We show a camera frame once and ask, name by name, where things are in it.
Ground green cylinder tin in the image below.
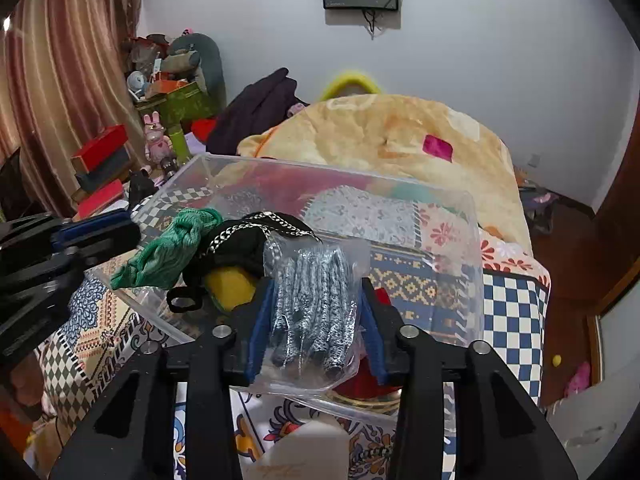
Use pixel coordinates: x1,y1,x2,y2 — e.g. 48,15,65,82
169,122,192,162

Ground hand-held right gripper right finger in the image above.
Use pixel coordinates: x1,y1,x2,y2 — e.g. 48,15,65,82
356,279,591,480

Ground dark purple clothing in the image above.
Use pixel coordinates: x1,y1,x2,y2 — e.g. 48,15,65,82
206,67,312,157

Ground orange plush blanket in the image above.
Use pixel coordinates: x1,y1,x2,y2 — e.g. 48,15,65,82
236,94,532,256

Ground black hair band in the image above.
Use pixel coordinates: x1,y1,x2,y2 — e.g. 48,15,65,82
166,285,206,314

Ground green knitted scarf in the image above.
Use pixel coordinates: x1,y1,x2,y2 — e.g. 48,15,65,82
110,207,224,291

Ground yellow ring cushion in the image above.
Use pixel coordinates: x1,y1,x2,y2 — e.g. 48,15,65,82
320,71,384,102

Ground green gift box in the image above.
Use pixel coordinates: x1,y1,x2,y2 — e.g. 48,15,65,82
136,82,214,124

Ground striped brown curtain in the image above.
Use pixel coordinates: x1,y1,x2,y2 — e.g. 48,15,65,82
0,0,147,221

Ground black monitor cable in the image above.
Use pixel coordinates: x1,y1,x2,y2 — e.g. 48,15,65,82
362,8,382,41

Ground dark grey flat box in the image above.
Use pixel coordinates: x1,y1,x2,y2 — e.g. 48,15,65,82
75,151,132,192

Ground red cloth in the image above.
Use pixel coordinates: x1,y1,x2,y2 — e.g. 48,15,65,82
332,287,402,402

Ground grey green stuffed toy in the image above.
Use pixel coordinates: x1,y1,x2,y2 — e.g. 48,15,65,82
166,33,227,111

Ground white cabinet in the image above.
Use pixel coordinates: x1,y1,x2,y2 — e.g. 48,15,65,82
544,304,640,462

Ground yellow soft toy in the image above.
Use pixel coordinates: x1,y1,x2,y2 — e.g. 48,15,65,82
206,266,262,312

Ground black cloth with chain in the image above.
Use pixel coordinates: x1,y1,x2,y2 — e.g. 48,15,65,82
182,212,321,287

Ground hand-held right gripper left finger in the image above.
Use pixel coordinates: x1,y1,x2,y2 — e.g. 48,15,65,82
50,277,281,480

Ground pink bunny figure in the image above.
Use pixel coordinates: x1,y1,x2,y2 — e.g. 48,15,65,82
143,112,176,162

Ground clear plastic storage box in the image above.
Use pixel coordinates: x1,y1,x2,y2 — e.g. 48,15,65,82
85,152,487,436

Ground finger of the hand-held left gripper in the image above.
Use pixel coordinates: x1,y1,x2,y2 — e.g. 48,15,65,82
0,211,142,267
0,247,101,368

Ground red flat box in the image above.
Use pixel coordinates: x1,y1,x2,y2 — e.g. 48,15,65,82
70,124,129,171

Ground bagged grey speckled gloves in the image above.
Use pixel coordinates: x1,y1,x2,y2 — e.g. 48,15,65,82
247,237,372,397

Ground pink toy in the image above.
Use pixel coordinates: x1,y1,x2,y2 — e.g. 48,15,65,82
564,362,592,399

